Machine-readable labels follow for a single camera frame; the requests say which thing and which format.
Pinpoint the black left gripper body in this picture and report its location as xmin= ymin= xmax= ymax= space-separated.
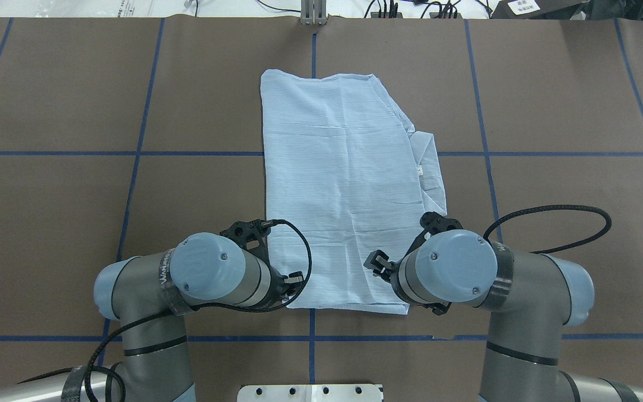
xmin=268 ymin=267 xmax=289 ymax=310

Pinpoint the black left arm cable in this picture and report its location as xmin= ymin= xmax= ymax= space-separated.
xmin=15 ymin=219 xmax=312 ymax=402

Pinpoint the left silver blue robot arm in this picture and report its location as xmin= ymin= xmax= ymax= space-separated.
xmin=0 ymin=232 xmax=309 ymax=401

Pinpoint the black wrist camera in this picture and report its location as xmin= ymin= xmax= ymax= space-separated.
xmin=219 ymin=219 xmax=273 ymax=265
xmin=407 ymin=211 xmax=463 ymax=253

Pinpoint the grey aluminium frame post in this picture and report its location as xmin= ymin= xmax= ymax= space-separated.
xmin=300 ymin=0 xmax=328 ymax=26

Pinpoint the light blue button-up shirt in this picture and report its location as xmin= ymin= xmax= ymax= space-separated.
xmin=260 ymin=69 xmax=447 ymax=315

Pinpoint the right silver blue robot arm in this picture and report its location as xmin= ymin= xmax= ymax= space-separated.
xmin=364 ymin=228 xmax=643 ymax=401

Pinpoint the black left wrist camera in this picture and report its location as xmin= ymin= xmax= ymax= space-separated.
xmin=219 ymin=219 xmax=273 ymax=265

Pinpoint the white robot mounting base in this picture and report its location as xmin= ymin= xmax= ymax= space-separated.
xmin=237 ymin=384 xmax=385 ymax=401

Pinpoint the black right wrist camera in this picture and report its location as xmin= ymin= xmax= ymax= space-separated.
xmin=407 ymin=211 xmax=463 ymax=253

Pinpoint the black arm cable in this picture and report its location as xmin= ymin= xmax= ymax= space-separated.
xmin=15 ymin=219 xmax=312 ymax=402
xmin=482 ymin=205 xmax=612 ymax=255

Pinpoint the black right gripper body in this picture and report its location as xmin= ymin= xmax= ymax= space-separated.
xmin=390 ymin=258 xmax=450 ymax=316

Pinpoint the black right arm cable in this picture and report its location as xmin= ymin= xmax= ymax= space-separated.
xmin=482 ymin=205 xmax=612 ymax=255

